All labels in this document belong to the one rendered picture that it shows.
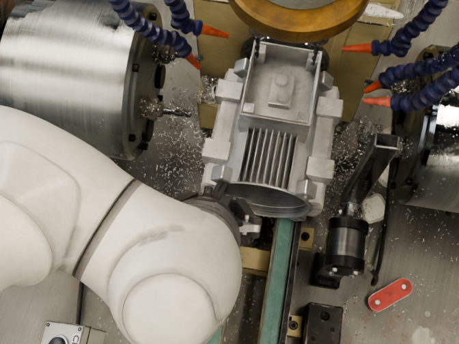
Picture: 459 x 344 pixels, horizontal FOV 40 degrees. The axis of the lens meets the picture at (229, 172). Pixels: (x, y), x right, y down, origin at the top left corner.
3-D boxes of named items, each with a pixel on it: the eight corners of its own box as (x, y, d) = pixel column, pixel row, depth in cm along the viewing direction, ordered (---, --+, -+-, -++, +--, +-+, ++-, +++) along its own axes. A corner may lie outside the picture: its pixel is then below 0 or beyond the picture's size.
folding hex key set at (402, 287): (372, 315, 111) (375, 314, 110) (363, 299, 112) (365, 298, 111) (413, 291, 113) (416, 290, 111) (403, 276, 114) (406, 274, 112)
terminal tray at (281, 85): (251, 63, 98) (252, 39, 91) (318, 75, 97) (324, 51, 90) (236, 134, 94) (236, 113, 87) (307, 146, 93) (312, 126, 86)
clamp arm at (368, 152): (340, 191, 99) (376, 126, 75) (359, 194, 99) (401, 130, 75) (338, 212, 98) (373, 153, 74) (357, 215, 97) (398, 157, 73)
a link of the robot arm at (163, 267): (266, 236, 61) (150, 165, 60) (260, 295, 45) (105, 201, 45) (210, 324, 63) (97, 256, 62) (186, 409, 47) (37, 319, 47)
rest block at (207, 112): (204, 100, 126) (201, 72, 114) (238, 106, 125) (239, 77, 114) (199, 127, 124) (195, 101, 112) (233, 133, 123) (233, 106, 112)
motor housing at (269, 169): (225, 102, 112) (224, 47, 94) (330, 120, 111) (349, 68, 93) (202, 207, 106) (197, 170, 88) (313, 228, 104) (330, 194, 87)
